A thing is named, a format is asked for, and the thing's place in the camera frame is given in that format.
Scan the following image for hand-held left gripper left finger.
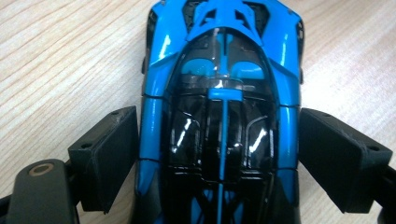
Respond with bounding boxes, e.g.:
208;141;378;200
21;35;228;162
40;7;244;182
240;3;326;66
67;105;140;215

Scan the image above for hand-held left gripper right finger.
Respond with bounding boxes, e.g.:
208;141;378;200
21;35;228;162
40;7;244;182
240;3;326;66
298;107;394;215

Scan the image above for blue toy car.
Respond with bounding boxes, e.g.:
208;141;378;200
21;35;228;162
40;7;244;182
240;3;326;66
134;0;304;224

